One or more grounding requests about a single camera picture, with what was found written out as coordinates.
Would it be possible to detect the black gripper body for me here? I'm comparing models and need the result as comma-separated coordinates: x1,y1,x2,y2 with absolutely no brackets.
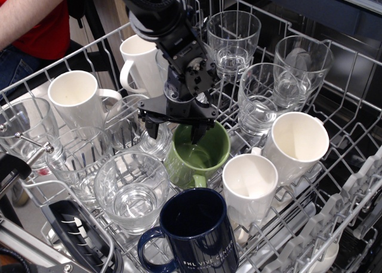
137,65,217,130

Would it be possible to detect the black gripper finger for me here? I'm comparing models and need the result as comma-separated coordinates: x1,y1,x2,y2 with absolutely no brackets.
145,116,160,139
191,124,208,145

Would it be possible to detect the green ceramic mug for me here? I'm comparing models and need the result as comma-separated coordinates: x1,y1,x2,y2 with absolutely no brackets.
164,122,230,189

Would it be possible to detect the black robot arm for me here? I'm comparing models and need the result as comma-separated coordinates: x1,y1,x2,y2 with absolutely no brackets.
123,0,218,144

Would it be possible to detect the tall white mug back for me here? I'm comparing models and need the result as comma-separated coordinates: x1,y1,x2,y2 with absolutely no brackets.
119,35,165,97

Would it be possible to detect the small white mug front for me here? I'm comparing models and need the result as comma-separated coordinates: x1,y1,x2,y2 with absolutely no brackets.
222,147,279,243

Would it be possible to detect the white mug left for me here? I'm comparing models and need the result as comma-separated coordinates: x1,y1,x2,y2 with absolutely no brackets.
48,70,122,129

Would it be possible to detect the large white mug right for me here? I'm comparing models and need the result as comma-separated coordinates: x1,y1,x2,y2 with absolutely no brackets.
261,112,329,186

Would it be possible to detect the dark blue printed mug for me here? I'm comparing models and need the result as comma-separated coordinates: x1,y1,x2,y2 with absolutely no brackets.
137,188,239,272

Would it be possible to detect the clear glass centre left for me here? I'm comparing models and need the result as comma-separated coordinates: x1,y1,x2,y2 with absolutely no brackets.
104,94,172,161

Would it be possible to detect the clear glass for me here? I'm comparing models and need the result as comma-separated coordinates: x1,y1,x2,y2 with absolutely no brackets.
46,127,113,210
1,98,61,176
207,10,261,82
94,151,170,235
155,45,215,119
104,94,172,161
238,63,301,136
274,35,334,110

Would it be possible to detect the clear glass back centre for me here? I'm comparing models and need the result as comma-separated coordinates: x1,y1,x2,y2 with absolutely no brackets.
155,45,215,119

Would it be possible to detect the clear glass front centre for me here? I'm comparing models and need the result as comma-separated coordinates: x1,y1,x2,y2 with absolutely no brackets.
94,151,170,235

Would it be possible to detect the clear glass right middle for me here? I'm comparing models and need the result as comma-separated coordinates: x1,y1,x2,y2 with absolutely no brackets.
238,63,301,136

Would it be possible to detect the clear glass back top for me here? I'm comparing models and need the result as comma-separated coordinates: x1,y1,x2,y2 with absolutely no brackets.
207,10,261,82

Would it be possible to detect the clear glass front left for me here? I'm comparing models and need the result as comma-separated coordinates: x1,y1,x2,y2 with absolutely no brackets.
46,127,113,210

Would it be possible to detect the clear glass far left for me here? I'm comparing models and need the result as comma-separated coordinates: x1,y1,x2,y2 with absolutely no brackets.
1,98,61,176

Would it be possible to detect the clear glass far right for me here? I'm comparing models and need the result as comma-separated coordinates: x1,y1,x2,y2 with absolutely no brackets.
274,35,334,110

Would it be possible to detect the black clamp with metal screw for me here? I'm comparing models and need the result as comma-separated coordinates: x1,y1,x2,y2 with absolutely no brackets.
1,124,58,226

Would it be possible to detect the person in red shirt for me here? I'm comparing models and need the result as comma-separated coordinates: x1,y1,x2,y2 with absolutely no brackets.
1,0,70,89

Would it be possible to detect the grey plastic tine holder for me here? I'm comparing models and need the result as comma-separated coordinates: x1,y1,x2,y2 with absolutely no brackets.
263,150,381,272

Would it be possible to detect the grey wire dishwasher rack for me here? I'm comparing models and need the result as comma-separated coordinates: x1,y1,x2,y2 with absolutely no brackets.
13,0,381,272

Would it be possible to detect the black slotted plastic handle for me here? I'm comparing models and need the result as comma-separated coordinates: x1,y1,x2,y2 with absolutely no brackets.
41,200,124,272

